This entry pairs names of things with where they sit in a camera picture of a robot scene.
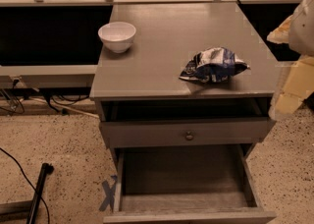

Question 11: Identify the white bowl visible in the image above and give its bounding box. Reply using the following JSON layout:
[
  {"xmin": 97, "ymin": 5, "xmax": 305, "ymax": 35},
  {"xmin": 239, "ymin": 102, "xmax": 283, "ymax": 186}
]
[{"xmin": 98, "ymin": 22, "xmax": 136, "ymax": 53}]

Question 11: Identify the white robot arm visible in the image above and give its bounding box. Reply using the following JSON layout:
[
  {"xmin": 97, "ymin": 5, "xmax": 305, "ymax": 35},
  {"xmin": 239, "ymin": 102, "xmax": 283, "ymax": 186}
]
[{"xmin": 267, "ymin": 0, "xmax": 314, "ymax": 121}]

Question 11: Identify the closed upper drawer with knob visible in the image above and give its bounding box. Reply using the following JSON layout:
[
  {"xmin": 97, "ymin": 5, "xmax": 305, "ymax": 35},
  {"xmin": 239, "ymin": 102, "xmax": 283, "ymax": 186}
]
[{"xmin": 100, "ymin": 117, "xmax": 275, "ymax": 148}]

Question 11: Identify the grey wooden drawer cabinet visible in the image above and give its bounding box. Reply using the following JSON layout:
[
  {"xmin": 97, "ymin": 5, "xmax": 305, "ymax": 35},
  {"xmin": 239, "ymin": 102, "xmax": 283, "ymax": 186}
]
[{"xmin": 91, "ymin": 3, "xmax": 282, "ymax": 224}]

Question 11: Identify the open middle drawer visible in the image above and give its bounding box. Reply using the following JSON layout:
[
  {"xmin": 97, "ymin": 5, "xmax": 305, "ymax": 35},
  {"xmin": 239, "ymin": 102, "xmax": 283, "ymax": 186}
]
[{"xmin": 104, "ymin": 144, "xmax": 276, "ymax": 224}]

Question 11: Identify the black floor cable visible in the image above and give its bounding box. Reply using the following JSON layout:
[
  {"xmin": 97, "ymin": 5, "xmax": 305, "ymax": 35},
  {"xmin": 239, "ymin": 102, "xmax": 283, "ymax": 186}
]
[{"xmin": 0, "ymin": 147, "xmax": 51, "ymax": 224}]

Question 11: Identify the blue tape cross mark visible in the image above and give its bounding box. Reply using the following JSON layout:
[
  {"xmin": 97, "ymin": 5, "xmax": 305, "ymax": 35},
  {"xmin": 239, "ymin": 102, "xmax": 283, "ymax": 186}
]
[{"xmin": 99, "ymin": 175, "xmax": 118, "ymax": 211}]

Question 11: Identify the bundle of cables under rail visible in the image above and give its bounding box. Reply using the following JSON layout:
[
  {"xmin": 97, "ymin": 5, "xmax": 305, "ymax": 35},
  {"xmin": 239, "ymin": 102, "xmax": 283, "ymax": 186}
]
[{"xmin": 0, "ymin": 78, "xmax": 91, "ymax": 116}]

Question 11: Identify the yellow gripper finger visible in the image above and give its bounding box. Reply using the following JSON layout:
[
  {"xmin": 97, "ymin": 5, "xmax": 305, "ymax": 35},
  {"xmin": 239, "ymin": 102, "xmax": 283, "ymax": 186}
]
[{"xmin": 267, "ymin": 16, "xmax": 314, "ymax": 121}]

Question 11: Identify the blue chip bag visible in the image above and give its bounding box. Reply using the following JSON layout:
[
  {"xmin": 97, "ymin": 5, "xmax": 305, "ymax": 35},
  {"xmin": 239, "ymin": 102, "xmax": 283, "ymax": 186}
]
[{"xmin": 180, "ymin": 47, "xmax": 249, "ymax": 84}]

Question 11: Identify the black metal stand leg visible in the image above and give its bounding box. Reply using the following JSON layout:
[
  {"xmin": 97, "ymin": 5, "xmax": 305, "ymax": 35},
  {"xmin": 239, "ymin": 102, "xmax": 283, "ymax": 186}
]
[{"xmin": 26, "ymin": 163, "xmax": 54, "ymax": 224}]

